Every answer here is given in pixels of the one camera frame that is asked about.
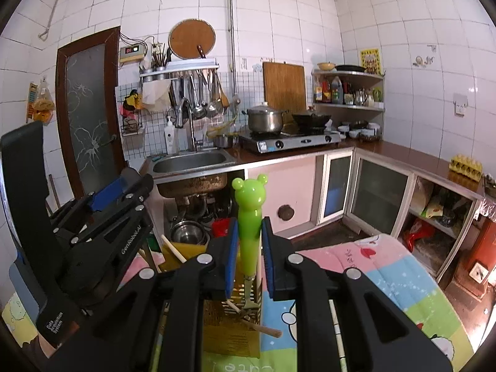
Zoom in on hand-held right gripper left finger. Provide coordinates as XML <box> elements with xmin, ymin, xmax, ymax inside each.
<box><xmin>58</xmin><ymin>218</ymin><xmax>239</xmax><ymax>372</ymax></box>

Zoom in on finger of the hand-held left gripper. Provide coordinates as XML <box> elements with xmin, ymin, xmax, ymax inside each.
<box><xmin>51</xmin><ymin>199</ymin><xmax>147</xmax><ymax>246</ymax></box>
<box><xmin>87</xmin><ymin>167</ymin><xmax>155</xmax><ymax>212</ymax></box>

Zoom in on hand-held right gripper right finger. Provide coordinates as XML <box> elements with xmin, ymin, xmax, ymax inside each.
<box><xmin>260</xmin><ymin>217</ymin><xmax>454</xmax><ymax>372</ymax></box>

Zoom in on green bear-handled fork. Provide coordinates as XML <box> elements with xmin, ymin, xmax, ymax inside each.
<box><xmin>231</xmin><ymin>175</ymin><xmax>269</xmax><ymax>320</ymax></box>

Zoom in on cream wooden utensil handle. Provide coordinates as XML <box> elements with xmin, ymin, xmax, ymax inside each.
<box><xmin>162</xmin><ymin>235</ymin><xmax>187</xmax><ymax>263</ymax></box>

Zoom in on yellow slotted utensil holder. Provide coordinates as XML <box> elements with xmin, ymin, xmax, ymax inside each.
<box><xmin>159</xmin><ymin>241</ymin><xmax>264</xmax><ymax>359</ymax></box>

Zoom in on stack of metal bowls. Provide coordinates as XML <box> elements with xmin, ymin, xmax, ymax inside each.
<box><xmin>170</xmin><ymin>220</ymin><xmax>206</xmax><ymax>246</ymax></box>

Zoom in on wooden stick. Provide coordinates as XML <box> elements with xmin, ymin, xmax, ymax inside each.
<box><xmin>48</xmin><ymin>174</ymin><xmax>60</xmax><ymax>207</ymax></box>

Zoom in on pink cabinet door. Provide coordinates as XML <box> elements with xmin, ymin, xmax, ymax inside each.
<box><xmin>246</xmin><ymin>159</ymin><xmax>318</xmax><ymax>237</ymax></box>

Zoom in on brown frosted glass door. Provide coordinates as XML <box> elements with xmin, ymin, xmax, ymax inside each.
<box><xmin>56</xmin><ymin>26</ymin><xmax>126</xmax><ymax>202</ymax></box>

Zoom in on white soap dispenser bottle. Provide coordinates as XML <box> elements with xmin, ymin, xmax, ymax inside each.
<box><xmin>164</xmin><ymin>116</ymin><xmax>177</xmax><ymax>155</ymax></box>

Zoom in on steel kitchen sink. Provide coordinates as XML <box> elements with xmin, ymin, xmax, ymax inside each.
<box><xmin>151</xmin><ymin>150</ymin><xmax>237</xmax><ymax>175</ymax></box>

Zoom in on narrow glass cabinet door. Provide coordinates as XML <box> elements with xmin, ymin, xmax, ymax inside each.
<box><xmin>318</xmin><ymin>151</ymin><xmax>354</xmax><ymax>225</ymax></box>

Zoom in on steel kitchen faucet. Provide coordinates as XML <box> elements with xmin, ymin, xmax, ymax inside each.
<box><xmin>174</xmin><ymin>98</ymin><xmax>204</xmax><ymax>152</ymax></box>

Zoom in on white hanging cloth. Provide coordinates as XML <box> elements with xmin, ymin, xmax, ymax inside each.
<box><xmin>141</xmin><ymin>81</ymin><xmax>171</xmax><ymax>111</ymax></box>

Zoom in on orange hanging bag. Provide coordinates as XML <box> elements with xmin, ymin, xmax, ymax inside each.
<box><xmin>26</xmin><ymin>79</ymin><xmax>55</xmax><ymax>125</ymax></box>

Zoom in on steel gas stove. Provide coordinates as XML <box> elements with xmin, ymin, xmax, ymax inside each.
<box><xmin>238</xmin><ymin>130</ymin><xmax>342</xmax><ymax>153</ymax></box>

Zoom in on printed cartoon blanket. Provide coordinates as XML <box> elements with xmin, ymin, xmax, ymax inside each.
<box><xmin>0</xmin><ymin>234</ymin><xmax>475</xmax><ymax>372</ymax></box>

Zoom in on wide glass cabinet door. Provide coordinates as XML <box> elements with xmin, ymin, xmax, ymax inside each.
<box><xmin>347</xmin><ymin>153</ymin><xmax>413</xmax><ymax>237</ymax></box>

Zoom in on hanging metal ladles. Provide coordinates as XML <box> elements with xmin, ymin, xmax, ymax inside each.
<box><xmin>168</xmin><ymin>70</ymin><xmax>231</xmax><ymax>120</ymax></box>

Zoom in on steel cooking pot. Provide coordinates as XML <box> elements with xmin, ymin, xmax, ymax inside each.
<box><xmin>242</xmin><ymin>102</ymin><xmax>289</xmax><ymax>133</ymax></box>

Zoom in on black wok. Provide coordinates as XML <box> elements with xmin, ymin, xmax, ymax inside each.
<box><xmin>290</xmin><ymin>112</ymin><xmax>334</xmax><ymax>129</ymax></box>

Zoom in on chopstick cup on rack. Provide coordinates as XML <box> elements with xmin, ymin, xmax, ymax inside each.
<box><xmin>151</xmin><ymin>44</ymin><xmax>171</xmax><ymax>68</ymax></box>

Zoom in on red plastic bag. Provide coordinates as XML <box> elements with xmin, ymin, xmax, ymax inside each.
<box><xmin>403</xmin><ymin>219</ymin><xmax>436</xmax><ymax>254</ymax></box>

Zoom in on stack of white bowls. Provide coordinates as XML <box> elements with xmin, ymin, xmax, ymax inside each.
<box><xmin>337</xmin><ymin>120</ymin><xmax>382</xmax><ymax>140</ymax></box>

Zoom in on metal corner shelf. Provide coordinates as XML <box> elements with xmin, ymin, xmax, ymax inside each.
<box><xmin>311</xmin><ymin>69</ymin><xmax>386</xmax><ymax>142</ymax></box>

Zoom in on rectangular wooden cutting board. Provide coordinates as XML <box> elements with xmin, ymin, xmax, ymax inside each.
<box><xmin>263</xmin><ymin>61</ymin><xmax>308</xmax><ymax>113</ymax></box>

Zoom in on open cabinet shelf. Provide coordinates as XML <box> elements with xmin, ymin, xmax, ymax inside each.
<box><xmin>399</xmin><ymin>174</ymin><xmax>483</xmax><ymax>280</ymax></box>

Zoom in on red wooden cabinet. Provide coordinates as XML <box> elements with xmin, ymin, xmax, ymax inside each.
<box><xmin>445</xmin><ymin>201</ymin><xmax>496</xmax><ymax>299</ymax></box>

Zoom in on yellow egg carton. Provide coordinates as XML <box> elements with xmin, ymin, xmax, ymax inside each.
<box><xmin>449</xmin><ymin>155</ymin><xmax>484</xmax><ymax>181</ymax></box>

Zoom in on wire wall basket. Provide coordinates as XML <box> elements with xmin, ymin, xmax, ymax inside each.
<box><xmin>121</xmin><ymin>124</ymin><xmax>146</xmax><ymax>150</ymax></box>

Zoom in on yellow wall meter box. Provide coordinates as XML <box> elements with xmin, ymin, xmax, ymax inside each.
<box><xmin>119</xmin><ymin>44</ymin><xmax>150</xmax><ymax>64</ymax></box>

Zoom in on metal wall utensil rack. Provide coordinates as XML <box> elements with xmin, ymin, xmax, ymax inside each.
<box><xmin>139</xmin><ymin>58</ymin><xmax>219</xmax><ymax>84</ymax></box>

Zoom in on grey wall pipe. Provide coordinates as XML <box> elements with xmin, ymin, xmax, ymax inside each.
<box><xmin>228</xmin><ymin>0</ymin><xmax>238</xmax><ymax>97</ymax></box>

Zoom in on yellow wall poster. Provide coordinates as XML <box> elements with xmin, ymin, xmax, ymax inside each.
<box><xmin>360</xmin><ymin>48</ymin><xmax>382</xmax><ymax>75</ymax></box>

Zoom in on white wall socket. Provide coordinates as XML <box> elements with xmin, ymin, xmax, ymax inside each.
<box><xmin>453</xmin><ymin>93</ymin><xmax>469</xmax><ymax>117</ymax></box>

